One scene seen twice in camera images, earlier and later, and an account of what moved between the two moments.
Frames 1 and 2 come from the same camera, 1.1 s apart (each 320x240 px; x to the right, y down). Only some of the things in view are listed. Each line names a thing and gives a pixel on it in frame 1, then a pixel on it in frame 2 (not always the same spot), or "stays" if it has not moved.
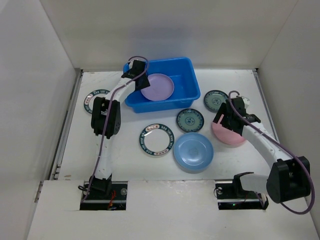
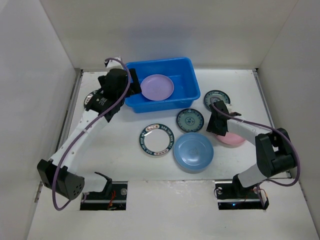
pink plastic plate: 225,135 stays
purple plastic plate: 161,87 stays
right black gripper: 223,116 -> 215,125
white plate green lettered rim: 156,139 stays
